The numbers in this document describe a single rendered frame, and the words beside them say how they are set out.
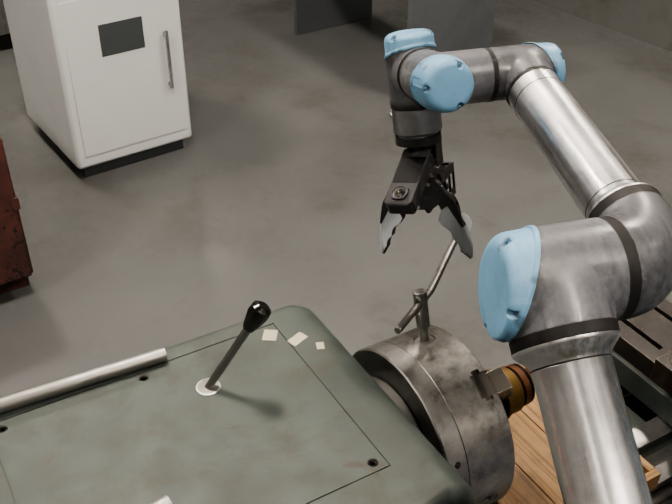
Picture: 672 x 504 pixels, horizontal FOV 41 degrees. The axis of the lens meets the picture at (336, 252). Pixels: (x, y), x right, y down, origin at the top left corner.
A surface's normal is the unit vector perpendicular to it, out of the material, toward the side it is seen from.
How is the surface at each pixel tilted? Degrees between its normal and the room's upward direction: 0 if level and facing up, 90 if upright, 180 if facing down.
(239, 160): 0
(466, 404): 36
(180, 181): 0
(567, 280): 41
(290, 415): 0
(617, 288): 74
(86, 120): 90
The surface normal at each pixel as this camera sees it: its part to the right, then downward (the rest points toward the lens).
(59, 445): 0.00, -0.82
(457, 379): 0.19, -0.58
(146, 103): 0.57, 0.47
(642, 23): -0.81, 0.34
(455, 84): 0.24, 0.33
